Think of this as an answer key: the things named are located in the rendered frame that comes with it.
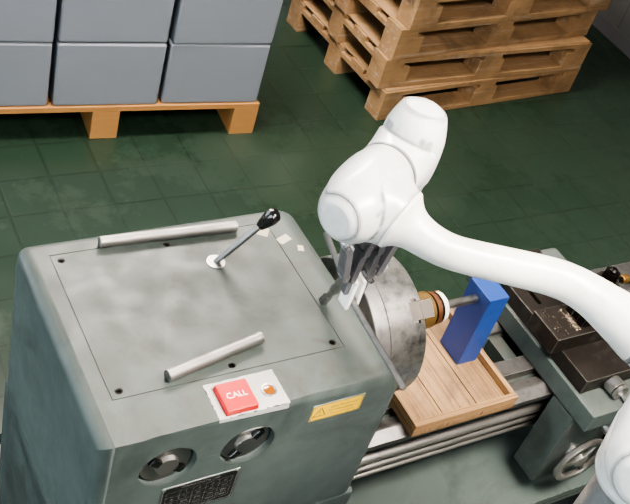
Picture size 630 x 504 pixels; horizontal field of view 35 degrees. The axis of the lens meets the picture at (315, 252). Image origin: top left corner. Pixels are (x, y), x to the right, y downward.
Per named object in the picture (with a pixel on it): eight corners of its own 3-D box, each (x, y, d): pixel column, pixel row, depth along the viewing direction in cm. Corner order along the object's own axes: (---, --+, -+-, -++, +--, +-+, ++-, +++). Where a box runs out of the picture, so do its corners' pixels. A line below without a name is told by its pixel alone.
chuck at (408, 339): (372, 429, 211) (405, 312, 194) (301, 338, 233) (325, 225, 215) (406, 419, 216) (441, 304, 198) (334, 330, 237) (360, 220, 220)
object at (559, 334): (550, 354, 239) (558, 340, 236) (526, 324, 245) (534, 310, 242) (610, 338, 250) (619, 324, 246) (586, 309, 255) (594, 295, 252)
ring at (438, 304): (420, 315, 215) (453, 308, 219) (398, 285, 220) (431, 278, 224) (406, 343, 221) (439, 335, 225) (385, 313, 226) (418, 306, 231)
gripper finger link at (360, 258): (378, 240, 171) (372, 241, 170) (356, 286, 178) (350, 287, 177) (368, 225, 173) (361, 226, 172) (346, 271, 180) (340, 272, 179)
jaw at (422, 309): (381, 331, 213) (412, 324, 203) (376, 308, 214) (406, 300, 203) (423, 321, 219) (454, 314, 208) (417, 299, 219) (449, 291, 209)
